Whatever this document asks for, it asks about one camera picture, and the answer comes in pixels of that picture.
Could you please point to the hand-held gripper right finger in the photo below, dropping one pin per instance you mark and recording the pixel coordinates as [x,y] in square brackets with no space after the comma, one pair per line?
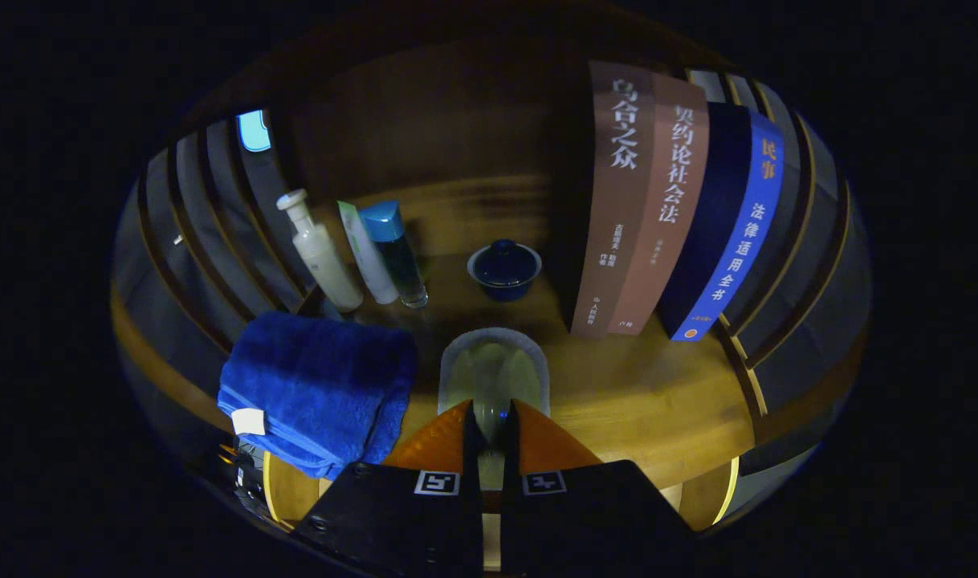
[593,522]

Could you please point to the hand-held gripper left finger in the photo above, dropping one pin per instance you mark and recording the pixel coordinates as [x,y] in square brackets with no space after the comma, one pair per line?
[393,522]

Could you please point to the wooden drawer with black knob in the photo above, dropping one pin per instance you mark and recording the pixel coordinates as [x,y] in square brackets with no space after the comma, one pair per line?
[706,498]

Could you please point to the yellow scrubber with white pad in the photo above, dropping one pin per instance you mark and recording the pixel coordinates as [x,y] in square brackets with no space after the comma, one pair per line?
[489,365]

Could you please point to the wooden countertop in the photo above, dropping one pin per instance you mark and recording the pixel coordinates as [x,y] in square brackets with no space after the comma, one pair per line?
[641,401]

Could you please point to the wooden cabinet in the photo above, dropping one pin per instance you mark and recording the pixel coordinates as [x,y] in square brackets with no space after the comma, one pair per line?
[457,112]

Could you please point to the black electronic box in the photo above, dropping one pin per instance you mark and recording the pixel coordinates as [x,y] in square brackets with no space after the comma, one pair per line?
[248,482]

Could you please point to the blue folded towel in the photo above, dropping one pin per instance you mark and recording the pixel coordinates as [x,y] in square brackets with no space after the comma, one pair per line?
[312,385]

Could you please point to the white and green tube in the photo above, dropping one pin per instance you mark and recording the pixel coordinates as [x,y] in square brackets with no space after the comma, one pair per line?
[370,261]

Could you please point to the teal bottle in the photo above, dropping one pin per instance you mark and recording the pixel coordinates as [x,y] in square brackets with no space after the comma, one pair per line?
[397,257]

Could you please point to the blue lidded teacup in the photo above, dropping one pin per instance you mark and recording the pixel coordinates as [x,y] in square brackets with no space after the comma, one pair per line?
[503,269]

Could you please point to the white pump bottle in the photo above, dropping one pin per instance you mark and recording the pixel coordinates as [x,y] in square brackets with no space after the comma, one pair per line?
[324,261]

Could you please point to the dark brown book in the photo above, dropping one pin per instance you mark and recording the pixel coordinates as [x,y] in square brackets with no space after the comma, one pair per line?
[613,225]

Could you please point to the reddish brown book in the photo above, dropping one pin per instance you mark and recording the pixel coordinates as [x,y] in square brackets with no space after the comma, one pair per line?
[666,217]

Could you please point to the blue book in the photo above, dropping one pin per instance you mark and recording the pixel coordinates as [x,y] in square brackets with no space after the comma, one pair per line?
[738,241]

